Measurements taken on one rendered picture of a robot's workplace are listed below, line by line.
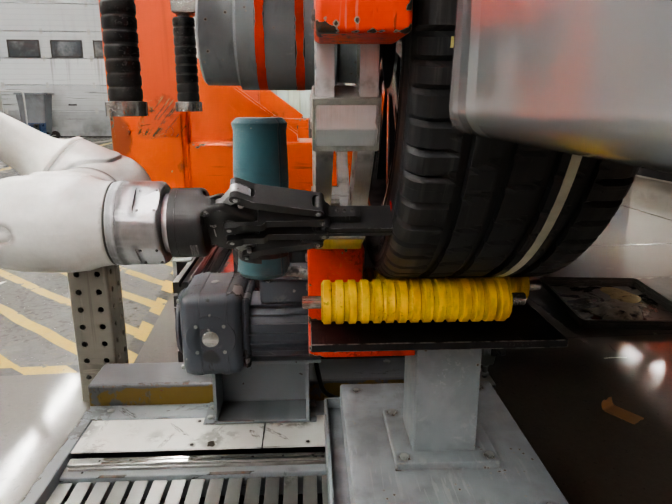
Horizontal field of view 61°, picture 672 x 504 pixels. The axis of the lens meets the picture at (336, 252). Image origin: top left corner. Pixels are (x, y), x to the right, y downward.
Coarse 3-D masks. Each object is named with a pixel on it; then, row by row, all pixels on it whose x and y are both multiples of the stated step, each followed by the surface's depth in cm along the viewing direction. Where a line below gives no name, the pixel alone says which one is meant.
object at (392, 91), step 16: (384, 48) 85; (400, 48) 68; (384, 64) 85; (400, 64) 72; (384, 80) 83; (400, 80) 56; (384, 96) 83; (384, 112) 85; (384, 128) 87; (384, 144) 89; (384, 160) 91; (384, 176) 94; (384, 192) 91
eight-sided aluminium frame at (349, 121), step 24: (360, 48) 53; (360, 72) 53; (312, 96) 54; (336, 96) 54; (360, 96) 54; (312, 120) 55; (336, 120) 54; (360, 120) 54; (312, 144) 56; (336, 144) 56; (360, 144) 56; (312, 168) 97; (336, 168) 99; (360, 168) 60; (336, 192) 93; (360, 192) 63; (336, 240) 72; (360, 240) 72
